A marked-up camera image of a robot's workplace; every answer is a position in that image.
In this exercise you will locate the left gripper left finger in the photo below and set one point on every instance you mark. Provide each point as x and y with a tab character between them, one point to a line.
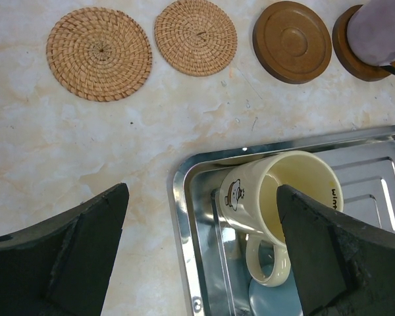
63	265

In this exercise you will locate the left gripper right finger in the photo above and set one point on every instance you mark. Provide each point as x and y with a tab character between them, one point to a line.
341	266

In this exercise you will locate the white cup blue handle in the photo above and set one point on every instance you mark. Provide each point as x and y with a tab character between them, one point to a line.
282	300

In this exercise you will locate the cream yellow cup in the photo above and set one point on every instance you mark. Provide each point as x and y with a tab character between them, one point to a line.
248	202

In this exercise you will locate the dark wooden coaster front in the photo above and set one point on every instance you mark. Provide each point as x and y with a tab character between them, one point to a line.
346	56

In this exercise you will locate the dark wooden coaster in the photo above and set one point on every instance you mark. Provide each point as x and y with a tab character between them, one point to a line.
292	42
346	56

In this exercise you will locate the woven coaster frilled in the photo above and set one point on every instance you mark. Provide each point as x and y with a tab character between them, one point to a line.
99	54

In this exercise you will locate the dark wooden coaster back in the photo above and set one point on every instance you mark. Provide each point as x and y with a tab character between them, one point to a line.
292	42

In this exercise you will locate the purple cup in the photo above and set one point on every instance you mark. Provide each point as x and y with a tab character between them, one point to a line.
371	34

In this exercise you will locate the woven coaster smooth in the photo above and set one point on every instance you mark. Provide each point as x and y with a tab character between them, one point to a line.
196	38

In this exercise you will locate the metal tray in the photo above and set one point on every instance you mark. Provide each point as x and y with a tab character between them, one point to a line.
215	276

